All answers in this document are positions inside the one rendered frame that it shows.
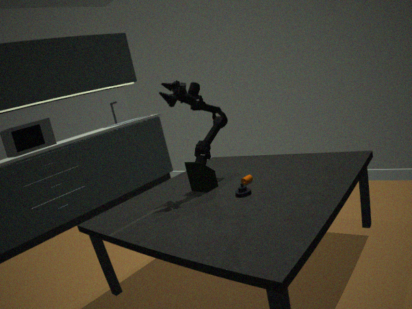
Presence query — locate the orange knob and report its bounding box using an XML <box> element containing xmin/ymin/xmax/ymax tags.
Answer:
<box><xmin>241</xmin><ymin>175</ymin><xmax>253</xmax><ymax>185</ymax></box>

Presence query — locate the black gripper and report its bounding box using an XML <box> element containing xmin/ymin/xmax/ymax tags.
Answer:
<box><xmin>159</xmin><ymin>81</ymin><xmax>188</xmax><ymax>107</ymax></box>

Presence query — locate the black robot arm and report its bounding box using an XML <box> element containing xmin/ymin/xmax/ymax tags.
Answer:
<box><xmin>178</xmin><ymin>82</ymin><xmax>228</xmax><ymax>165</ymax></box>

